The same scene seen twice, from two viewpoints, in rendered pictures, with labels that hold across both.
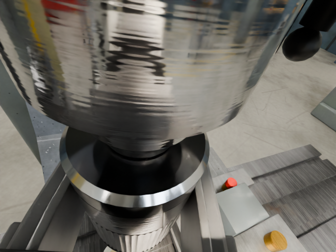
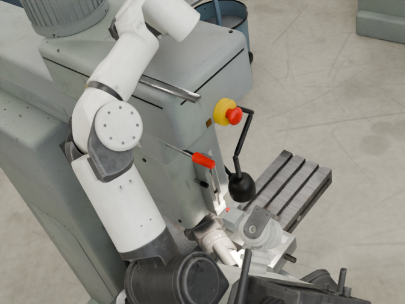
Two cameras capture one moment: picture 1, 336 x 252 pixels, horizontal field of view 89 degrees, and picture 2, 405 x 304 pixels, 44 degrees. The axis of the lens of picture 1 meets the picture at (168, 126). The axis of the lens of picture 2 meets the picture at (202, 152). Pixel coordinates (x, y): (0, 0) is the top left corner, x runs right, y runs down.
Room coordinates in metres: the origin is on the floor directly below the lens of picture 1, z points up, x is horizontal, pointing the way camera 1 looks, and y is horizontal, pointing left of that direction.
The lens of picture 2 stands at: (-0.99, 0.11, 2.46)
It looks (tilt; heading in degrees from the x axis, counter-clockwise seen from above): 43 degrees down; 350
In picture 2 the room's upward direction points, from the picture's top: 16 degrees counter-clockwise
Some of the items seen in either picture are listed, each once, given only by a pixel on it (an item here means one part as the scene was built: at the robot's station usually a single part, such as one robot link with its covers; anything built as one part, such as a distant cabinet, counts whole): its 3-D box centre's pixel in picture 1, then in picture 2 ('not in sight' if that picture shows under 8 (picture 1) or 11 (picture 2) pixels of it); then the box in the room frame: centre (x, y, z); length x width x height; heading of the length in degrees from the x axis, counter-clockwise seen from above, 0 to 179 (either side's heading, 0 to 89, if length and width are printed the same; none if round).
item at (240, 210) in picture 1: (232, 212); (234, 219); (0.11, -0.12, 1.04); 0.06 x 0.05 x 0.06; 121
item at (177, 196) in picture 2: not in sight; (178, 163); (0.04, 0.01, 1.47); 0.21 x 0.19 x 0.32; 119
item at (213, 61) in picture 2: not in sight; (142, 64); (0.05, 0.02, 1.81); 0.47 x 0.26 x 0.16; 29
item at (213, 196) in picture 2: not in sight; (210, 184); (-0.06, -0.04, 1.45); 0.04 x 0.04 x 0.21; 29
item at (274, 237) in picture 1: (275, 241); not in sight; (0.08, -0.18, 1.05); 0.02 x 0.02 x 0.02
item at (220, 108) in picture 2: not in sight; (225, 111); (-0.16, -0.10, 1.76); 0.06 x 0.02 x 0.06; 119
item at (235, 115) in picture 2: not in sight; (233, 115); (-0.18, -0.11, 1.76); 0.04 x 0.03 x 0.04; 119
